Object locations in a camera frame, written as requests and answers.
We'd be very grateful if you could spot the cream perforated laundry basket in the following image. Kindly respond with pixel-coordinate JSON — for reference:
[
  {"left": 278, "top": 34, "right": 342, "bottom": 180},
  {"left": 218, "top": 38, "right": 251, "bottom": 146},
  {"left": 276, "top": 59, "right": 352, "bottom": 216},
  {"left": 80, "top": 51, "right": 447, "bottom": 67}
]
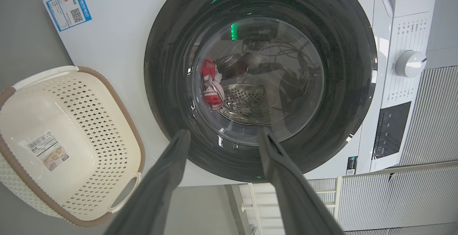
[{"left": 0, "top": 65, "right": 146, "bottom": 227}]

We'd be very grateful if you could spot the blue energy label sticker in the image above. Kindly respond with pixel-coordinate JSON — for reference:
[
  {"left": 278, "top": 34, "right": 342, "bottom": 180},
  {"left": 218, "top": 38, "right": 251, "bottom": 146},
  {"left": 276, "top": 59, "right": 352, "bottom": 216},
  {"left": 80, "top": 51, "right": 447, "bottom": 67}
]
[{"left": 45, "top": 0, "right": 92, "bottom": 32}]

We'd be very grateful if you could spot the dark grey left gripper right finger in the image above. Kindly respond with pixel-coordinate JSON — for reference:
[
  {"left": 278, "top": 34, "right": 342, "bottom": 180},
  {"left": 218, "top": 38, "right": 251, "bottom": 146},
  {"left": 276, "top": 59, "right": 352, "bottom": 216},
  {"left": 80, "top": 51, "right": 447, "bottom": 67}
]
[{"left": 258, "top": 126, "right": 345, "bottom": 235}]

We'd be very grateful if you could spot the white front-load washing machine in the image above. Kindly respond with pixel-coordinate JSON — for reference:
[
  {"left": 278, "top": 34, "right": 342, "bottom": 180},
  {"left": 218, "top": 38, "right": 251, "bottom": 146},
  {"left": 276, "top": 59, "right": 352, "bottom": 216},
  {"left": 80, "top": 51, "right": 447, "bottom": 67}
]
[{"left": 43, "top": 0, "right": 440, "bottom": 187}]

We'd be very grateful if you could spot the small black QR sticker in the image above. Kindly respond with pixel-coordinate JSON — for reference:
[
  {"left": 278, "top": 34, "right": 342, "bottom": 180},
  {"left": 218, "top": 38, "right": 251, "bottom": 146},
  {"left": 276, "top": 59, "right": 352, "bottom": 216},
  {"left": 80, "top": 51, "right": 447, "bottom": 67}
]
[{"left": 346, "top": 156, "right": 358, "bottom": 176}]

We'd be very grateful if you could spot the printed product label sticker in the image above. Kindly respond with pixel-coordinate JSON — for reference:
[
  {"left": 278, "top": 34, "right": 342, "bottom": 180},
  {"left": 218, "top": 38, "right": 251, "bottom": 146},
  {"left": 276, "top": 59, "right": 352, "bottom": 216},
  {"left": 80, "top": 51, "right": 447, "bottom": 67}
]
[{"left": 27, "top": 131, "right": 70, "bottom": 173}]

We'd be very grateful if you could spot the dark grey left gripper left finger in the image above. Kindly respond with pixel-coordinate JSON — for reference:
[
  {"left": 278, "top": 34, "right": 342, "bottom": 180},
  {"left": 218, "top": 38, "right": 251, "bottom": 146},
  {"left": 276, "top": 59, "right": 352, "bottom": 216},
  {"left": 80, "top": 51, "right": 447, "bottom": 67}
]
[{"left": 104, "top": 129, "right": 191, "bottom": 235}]

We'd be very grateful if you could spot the white metal rack frame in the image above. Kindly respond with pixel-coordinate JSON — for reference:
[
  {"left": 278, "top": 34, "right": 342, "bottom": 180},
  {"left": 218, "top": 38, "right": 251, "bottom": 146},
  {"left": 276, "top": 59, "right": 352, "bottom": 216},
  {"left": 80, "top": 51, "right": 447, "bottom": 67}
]
[{"left": 233, "top": 181, "right": 338, "bottom": 235}]

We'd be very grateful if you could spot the red garment white striped trim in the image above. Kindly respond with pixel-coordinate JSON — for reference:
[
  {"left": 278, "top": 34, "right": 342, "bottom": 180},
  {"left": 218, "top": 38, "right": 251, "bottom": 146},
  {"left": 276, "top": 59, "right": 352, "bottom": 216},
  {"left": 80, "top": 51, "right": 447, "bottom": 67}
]
[{"left": 200, "top": 59, "right": 226, "bottom": 110}]

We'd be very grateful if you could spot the black round glass washer door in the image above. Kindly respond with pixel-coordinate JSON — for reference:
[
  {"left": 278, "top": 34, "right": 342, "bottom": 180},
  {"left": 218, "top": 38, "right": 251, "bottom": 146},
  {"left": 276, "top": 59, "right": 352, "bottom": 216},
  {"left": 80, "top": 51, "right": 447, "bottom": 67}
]
[{"left": 144, "top": 0, "right": 378, "bottom": 183}]

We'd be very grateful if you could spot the black washer display panel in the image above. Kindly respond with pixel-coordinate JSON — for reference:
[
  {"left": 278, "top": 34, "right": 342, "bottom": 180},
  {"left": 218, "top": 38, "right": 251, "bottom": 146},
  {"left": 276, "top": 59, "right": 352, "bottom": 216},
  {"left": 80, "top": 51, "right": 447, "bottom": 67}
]
[{"left": 372, "top": 101, "right": 412, "bottom": 160}]

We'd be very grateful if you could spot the white control dial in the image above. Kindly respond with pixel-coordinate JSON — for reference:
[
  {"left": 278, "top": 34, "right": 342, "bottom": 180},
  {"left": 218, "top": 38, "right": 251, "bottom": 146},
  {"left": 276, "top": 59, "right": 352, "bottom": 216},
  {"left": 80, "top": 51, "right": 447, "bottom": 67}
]
[{"left": 395, "top": 50, "right": 427, "bottom": 78}]

